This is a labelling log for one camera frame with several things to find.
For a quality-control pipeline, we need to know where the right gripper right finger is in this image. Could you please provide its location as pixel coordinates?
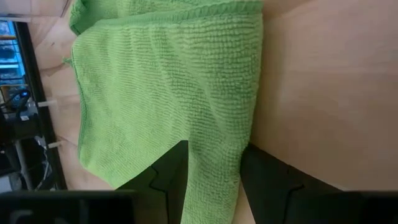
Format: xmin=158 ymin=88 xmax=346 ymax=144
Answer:
xmin=239 ymin=142 xmax=343 ymax=224

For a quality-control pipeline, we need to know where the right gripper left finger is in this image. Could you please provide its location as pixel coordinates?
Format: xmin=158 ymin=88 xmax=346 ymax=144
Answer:
xmin=115 ymin=139 xmax=190 ymax=224

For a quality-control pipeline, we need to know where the dark green microfiber towel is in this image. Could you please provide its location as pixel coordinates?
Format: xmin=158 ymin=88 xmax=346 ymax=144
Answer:
xmin=63 ymin=0 xmax=265 ymax=224

